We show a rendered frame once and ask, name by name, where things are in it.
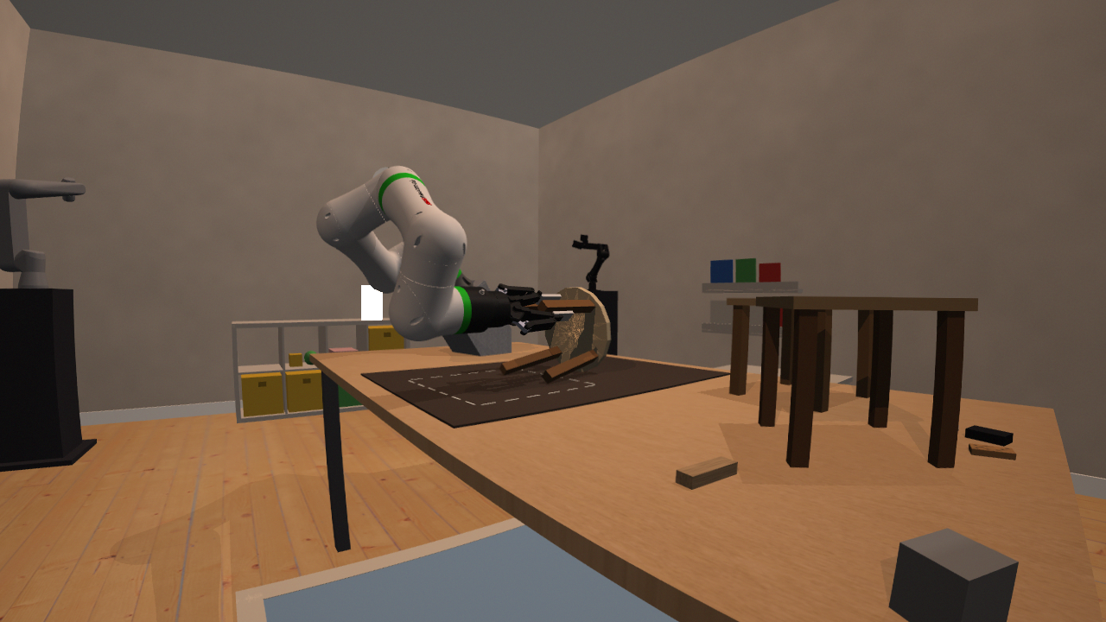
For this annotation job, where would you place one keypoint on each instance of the dark brown rectangular mat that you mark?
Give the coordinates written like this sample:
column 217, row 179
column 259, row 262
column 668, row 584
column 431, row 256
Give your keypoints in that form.
column 613, row 378

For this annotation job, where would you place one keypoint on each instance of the knocked-over wooden stool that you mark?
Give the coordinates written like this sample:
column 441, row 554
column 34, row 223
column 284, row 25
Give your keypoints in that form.
column 578, row 342

